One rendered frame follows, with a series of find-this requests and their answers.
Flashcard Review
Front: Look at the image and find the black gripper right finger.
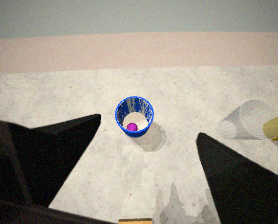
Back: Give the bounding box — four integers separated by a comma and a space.
195, 132, 278, 224

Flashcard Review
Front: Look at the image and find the blue cup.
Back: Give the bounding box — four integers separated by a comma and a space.
115, 96, 154, 138

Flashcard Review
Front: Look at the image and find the grey translucent cup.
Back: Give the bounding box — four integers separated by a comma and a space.
217, 98, 278, 140

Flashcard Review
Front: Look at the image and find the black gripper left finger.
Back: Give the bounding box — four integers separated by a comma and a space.
0, 114, 101, 207

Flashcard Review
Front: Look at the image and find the magenta ball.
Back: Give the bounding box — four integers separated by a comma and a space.
127, 123, 138, 131

